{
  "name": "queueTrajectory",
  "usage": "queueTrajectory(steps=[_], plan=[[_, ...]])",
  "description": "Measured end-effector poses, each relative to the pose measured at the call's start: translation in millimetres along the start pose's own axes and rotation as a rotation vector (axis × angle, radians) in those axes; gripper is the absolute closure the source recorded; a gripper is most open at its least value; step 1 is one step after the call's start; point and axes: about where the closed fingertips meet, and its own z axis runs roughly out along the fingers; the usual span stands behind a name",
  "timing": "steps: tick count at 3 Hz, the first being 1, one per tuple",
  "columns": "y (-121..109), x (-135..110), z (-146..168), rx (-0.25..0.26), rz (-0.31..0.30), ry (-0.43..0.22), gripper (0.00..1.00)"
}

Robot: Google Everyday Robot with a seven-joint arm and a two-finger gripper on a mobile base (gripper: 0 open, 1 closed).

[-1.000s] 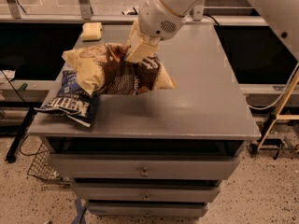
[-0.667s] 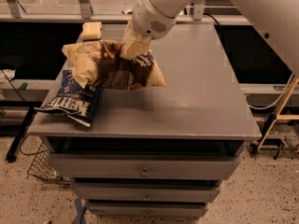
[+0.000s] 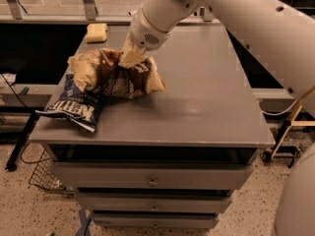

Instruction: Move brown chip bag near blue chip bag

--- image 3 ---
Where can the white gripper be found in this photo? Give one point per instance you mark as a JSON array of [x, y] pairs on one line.
[[144, 33]]

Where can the brown chip bag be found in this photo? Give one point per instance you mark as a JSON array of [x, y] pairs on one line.
[[98, 71]]

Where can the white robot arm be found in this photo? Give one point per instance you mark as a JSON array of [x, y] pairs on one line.
[[280, 37]]

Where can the blue Kettle chip bag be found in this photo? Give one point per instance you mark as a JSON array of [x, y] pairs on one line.
[[80, 107]]

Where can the yellow sponge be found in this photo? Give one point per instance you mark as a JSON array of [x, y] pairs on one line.
[[96, 33]]

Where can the black table leg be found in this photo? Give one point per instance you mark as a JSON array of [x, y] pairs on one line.
[[22, 139]]

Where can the top drawer with knob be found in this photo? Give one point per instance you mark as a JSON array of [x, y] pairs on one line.
[[152, 176]]

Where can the drawer with knob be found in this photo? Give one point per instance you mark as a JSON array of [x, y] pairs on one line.
[[153, 203], [155, 220], [152, 176]]

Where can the middle drawer with knob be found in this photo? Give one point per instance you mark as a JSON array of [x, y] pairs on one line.
[[153, 203]]

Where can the bottom drawer with knob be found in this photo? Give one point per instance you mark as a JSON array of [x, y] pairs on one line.
[[155, 220]]

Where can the metal window rail frame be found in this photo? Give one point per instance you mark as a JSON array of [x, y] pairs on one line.
[[98, 15]]

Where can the wire mesh basket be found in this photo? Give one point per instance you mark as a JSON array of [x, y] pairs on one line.
[[43, 178]]

